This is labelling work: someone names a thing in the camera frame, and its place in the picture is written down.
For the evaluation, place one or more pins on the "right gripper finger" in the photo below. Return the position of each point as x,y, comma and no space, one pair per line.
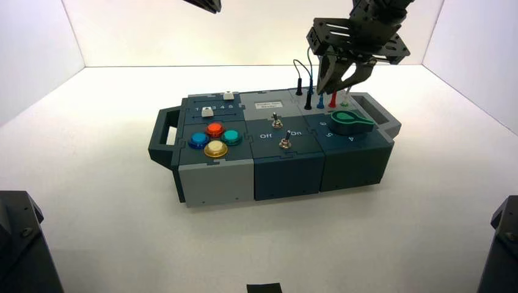
330,75
362,73

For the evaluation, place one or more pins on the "dark teal grey task box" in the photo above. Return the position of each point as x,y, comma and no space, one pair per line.
214,184

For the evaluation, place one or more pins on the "green rotary knob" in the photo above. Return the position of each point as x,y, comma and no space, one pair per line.
346,126

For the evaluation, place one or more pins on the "metal toggle switch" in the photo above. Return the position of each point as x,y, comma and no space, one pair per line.
285,143
277,123

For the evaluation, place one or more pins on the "blue push button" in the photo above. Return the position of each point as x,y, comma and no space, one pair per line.
198,139

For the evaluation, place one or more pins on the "white slider knob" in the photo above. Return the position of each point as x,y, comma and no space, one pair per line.
229,96
207,112

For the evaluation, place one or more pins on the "black tape piece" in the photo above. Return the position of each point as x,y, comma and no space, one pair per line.
265,288

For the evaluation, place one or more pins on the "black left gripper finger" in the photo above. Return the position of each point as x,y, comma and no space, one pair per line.
206,5

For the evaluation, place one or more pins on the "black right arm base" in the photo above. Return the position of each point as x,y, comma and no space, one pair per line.
501,258

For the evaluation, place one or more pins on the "teal push button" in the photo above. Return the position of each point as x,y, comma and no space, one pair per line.
231,136

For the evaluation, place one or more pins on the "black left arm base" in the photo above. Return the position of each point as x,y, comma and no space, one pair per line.
20,250

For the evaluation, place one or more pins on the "yellow push button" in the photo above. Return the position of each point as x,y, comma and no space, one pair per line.
215,148

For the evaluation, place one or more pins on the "white printed label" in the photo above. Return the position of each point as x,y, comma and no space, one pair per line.
268,105

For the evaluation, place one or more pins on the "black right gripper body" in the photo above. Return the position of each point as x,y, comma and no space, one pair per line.
364,40

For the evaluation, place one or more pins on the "red push button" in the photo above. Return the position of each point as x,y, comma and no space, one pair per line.
214,128

